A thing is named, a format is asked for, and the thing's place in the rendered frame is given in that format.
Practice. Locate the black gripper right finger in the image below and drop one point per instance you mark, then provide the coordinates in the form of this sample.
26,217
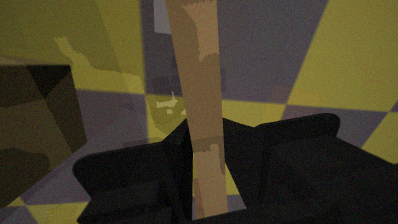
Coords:
247,149

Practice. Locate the long brown wooden rail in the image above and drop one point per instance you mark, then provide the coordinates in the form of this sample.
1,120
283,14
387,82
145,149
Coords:
194,30

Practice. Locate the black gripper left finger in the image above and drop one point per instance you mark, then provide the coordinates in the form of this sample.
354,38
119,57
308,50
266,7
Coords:
170,160

